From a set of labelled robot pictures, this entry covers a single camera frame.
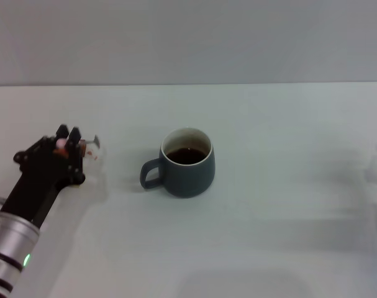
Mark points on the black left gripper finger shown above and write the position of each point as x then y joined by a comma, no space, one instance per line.
74,136
62,131

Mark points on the pink spoon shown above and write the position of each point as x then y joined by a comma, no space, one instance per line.
61,143

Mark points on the grey ceramic cup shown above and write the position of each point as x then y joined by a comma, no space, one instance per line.
188,178

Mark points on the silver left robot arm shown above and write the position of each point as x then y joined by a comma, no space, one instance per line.
11,245

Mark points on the dark coffee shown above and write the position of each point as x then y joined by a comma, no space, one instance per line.
187,156

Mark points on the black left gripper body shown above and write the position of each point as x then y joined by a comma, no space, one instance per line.
42,174

